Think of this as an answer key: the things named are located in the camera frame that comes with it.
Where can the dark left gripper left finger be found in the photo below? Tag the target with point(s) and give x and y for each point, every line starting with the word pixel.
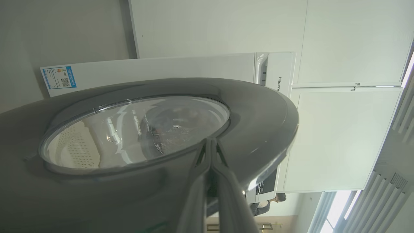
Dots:
pixel 194 200

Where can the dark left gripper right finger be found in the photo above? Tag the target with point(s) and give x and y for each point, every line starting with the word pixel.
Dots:
pixel 229 200

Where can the dark round washer door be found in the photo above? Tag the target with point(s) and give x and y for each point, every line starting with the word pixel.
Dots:
pixel 258 129

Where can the white front-load washing machine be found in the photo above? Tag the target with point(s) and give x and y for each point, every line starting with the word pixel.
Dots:
pixel 161 69

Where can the person in dark clothing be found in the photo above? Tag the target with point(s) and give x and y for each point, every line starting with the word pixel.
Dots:
pixel 260 207

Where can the black control panel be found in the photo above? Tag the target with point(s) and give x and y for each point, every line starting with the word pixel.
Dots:
pixel 266 184

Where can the blue energy label sticker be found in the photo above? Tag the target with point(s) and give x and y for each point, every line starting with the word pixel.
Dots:
pixel 59 77

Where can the window with grey frame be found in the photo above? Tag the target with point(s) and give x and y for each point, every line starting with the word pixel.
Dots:
pixel 336 210

